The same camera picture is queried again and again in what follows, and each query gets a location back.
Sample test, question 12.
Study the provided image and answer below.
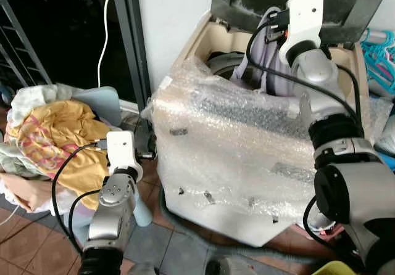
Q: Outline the turquoise clothes hangers bunch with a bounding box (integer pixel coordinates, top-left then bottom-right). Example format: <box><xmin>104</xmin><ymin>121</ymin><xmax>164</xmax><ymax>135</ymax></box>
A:
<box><xmin>360</xmin><ymin>28</ymin><xmax>395</xmax><ymax>98</ymax></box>

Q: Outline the grey metal rack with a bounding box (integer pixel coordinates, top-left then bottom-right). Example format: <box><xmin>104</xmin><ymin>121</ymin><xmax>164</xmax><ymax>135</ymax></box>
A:
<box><xmin>0</xmin><ymin>0</ymin><xmax>52</xmax><ymax>89</ymax></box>

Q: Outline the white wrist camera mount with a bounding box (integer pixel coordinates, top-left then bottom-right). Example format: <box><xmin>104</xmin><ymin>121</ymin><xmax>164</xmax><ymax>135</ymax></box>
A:
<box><xmin>278</xmin><ymin>0</ymin><xmax>325</xmax><ymax>66</ymax></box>
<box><xmin>106</xmin><ymin>131</ymin><xmax>137</xmax><ymax>172</ymax></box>

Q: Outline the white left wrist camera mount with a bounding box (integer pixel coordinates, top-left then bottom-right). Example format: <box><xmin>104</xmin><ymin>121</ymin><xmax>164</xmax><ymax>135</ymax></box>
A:
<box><xmin>106</xmin><ymin>131</ymin><xmax>137</xmax><ymax>172</ymax></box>

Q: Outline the grey washing machine lid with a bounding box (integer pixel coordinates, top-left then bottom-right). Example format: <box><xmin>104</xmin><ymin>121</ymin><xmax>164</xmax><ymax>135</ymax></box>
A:
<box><xmin>210</xmin><ymin>0</ymin><xmax>389</xmax><ymax>45</ymax></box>

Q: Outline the white crumpled cloth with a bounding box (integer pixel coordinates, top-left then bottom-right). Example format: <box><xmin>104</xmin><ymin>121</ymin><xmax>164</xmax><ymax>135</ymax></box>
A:
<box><xmin>9</xmin><ymin>83</ymin><xmax>78</xmax><ymax>128</ymax></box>

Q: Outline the light blue laundry basket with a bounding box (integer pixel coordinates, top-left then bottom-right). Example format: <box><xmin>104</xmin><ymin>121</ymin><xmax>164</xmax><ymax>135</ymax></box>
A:
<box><xmin>73</xmin><ymin>86</ymin><xmax>153</xmax><ymax>228</ymax></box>

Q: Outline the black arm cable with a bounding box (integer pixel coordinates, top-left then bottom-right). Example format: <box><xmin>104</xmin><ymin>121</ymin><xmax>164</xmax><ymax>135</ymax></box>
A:
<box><xmin>51</xmin><ymin>140</ymin><xmax>110</xmax><ymax>254</ymax></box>
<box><xmin>246</xmin><ymin>16</ymin><xmax>365</xmax><ymax>125</ymax></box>

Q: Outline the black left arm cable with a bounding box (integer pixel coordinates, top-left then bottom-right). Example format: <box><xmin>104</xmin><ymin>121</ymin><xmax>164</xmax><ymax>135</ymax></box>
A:
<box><xmin>51</xmin><ymin>140</ymin><xmax>110</xmax><ymax>254</ymax></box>

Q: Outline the yellow plastic item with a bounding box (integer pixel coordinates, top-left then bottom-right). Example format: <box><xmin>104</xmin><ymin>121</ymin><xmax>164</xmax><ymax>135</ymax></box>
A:
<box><xmin>311</xmin><ymin>261</ymin><xmax>357</xmax><ymax>275</ymax></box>

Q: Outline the dark grey door frame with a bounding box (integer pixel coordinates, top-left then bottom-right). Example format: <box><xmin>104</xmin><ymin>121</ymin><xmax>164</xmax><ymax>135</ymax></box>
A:
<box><xmin>111</xmin><ymin>0</ymin><xmax>152</xmax><ymax>110</ymax></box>

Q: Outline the pale purple garment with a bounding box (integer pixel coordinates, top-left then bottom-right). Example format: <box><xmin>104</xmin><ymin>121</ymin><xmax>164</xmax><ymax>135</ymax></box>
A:
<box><xmin>231</xmin><ymin>7</ymin><xmax>298</xmax><ymax>98</ymax></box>

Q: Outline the clear bubble wrap sheet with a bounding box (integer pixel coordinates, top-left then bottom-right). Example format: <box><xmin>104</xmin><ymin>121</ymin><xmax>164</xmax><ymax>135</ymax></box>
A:
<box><xmin>148</xmin><ymin>56</ymin><xmax>394</xmax><ymax>240</ymax></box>

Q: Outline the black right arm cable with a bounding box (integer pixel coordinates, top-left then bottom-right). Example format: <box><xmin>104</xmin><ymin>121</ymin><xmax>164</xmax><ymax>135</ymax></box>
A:
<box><xmin>246</xmin><ymin>16</ymin><xmax>365</xmax><ymax>125</ymax></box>

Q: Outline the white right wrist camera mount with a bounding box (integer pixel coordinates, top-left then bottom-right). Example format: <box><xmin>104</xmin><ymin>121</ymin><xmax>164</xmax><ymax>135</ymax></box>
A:
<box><xmin>278</xmin><ymin>0</ymin><xmax>325</xmax><ymax>66</ymax></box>

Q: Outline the yellow garment with pink print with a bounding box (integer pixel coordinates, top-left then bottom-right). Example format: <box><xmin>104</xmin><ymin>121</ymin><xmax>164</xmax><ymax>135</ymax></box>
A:
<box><xmin>15</xmin><ymin>99</ymin><xmax>113</xmax><ymax>211</ymax></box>

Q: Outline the white hanging cable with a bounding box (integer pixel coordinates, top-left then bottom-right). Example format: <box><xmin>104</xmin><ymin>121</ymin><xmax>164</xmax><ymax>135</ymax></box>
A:
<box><xmin>97</xmin><ymin>0</ymin><xmax>115</xmax><ymax>88</ymax></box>

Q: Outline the peach coloured cloth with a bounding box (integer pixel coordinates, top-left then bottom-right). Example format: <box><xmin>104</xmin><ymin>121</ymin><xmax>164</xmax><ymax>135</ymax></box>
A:
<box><xmin>0</xmin><ymin>171</ymin><xmax>59</xmax><ymax>215</ymax></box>

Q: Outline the beige top-load washing machine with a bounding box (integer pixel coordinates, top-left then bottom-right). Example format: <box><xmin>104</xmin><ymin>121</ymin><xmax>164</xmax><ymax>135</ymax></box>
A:
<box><xmin>151</xmin><ymin>0</ymin><xmax>389</xmax><ymax>248</ymax></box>

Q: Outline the grey robot foot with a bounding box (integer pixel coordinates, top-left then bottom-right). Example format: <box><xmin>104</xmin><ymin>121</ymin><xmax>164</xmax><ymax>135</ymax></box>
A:
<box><xmin>206</xmin><ymin>256</ymin><xmax>249</xmax><ymax>275</ymax></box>

